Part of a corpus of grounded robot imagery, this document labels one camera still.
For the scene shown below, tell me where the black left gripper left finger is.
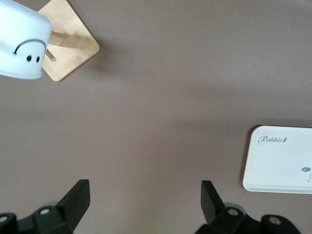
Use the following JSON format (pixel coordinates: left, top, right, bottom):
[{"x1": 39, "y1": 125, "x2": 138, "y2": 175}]
[{"x1": 0, "y1": 179, "x2": 92, "y2": 234}]

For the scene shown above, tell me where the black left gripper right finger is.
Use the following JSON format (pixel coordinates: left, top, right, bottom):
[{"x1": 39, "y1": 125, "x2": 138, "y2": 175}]
[{"x1": 195, "y1": 179, "x2": 301, "y2": 234}]

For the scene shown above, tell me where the white smiley cup black handle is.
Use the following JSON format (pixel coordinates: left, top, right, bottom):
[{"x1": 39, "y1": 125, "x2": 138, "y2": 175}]
[{"x1": 0, "y1": 0, "x2": 53, "y2": 80}]

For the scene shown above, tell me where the wooden cup rack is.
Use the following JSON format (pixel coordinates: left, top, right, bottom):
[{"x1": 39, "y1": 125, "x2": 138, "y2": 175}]
[{"x1": 38, "y1": 0, "x2": 100, "y2": 82}]

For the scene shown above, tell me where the white rabbit print tray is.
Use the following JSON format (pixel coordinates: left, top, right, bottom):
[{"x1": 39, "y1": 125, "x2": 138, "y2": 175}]
[{"x1": 242, "y1": 125, "x2": 312, "y2": 195}]

